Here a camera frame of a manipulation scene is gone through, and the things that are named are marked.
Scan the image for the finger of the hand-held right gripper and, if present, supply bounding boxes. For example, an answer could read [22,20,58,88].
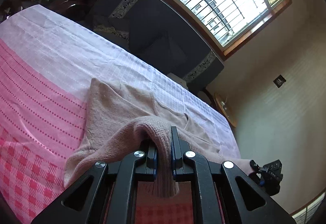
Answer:
[250,160,264,176]

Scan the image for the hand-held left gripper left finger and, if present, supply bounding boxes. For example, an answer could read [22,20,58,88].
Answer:
[31,139,157,224]

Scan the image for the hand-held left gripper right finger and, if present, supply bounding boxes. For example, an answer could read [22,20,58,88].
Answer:
[171,126,296,224]

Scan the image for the beige knitted sweater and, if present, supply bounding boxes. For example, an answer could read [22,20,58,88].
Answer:
[64,77,251,199]

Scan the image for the round wooden side table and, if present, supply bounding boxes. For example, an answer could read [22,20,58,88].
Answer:
[213,93,237,128]

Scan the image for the dark cushioned sofa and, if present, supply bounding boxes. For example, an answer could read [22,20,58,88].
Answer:
[85,0,225,93]

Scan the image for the pink and white checked blanket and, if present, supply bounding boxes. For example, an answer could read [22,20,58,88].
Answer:
[0,4,241,224]

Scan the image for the dark wall plaque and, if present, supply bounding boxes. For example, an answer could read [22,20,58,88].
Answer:
[273,75,286,88]

